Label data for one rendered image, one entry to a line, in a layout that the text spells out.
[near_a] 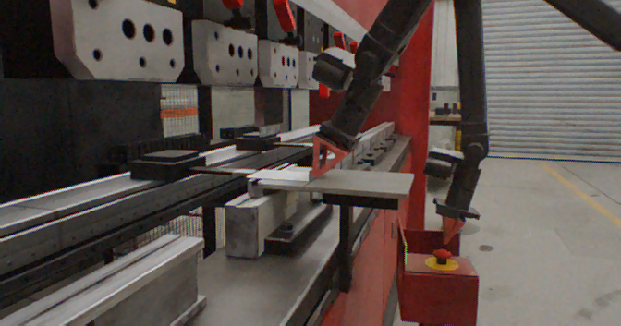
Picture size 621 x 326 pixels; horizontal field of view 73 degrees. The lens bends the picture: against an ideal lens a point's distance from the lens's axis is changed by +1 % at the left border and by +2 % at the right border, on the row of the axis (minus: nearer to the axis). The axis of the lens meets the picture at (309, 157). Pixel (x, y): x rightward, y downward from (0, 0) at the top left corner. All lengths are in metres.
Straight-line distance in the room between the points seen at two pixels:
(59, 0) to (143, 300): 0.31
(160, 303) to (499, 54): 7.88
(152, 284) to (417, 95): 2.57
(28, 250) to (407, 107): 2.52
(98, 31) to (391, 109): 2.63
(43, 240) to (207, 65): 0.37
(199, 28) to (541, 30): 7.91
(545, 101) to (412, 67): 5.52
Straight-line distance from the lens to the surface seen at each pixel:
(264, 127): 0.81
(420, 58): 2.93
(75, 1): 0.40
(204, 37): 0.55
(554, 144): 8.36
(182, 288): 0.57
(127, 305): 0.49
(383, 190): 0.71
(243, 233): 0.75
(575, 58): 8.37
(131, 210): 0.87
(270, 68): 0.73
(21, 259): 0.73
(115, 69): 0.42
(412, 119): 2.93
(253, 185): 0.79
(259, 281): 0.68
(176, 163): 0.89
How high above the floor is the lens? 1.16
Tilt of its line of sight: 9 degrees down
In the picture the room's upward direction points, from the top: straight up
